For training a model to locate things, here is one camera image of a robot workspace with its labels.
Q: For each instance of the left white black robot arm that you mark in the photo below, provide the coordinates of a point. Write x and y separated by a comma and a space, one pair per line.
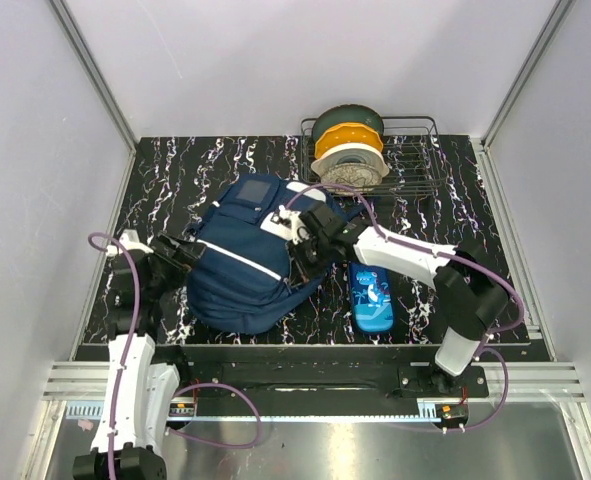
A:
141, 381

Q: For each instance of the blue dinosaur pencil case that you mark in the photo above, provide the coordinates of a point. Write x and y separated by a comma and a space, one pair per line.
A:
371, 304

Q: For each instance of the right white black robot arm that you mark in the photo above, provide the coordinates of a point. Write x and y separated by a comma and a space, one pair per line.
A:
470, 296

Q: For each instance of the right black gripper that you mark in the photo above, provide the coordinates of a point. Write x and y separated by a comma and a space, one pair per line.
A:
305, 271

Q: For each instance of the dark green plate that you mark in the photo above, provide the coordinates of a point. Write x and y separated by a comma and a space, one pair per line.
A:
347, 113

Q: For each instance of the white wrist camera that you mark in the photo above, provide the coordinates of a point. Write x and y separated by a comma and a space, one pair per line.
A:
286, 224
129, 239

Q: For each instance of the navy blue student backpack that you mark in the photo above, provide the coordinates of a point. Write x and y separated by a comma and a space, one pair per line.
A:
242, 283

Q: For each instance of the patterned beige plate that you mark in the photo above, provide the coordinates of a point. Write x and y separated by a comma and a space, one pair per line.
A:
360, 177

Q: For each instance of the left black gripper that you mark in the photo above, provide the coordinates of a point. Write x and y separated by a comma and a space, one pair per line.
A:
186, 253

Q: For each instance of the black wire dish rack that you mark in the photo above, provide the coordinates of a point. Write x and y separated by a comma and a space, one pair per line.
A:
410, 156

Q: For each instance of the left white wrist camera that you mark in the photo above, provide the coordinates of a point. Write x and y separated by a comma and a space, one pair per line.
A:
129, 239

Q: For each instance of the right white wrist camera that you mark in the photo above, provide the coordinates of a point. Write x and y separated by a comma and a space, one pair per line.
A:
286, 224

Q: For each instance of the orange yellow plate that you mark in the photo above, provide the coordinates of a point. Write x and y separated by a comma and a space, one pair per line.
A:
347, 132

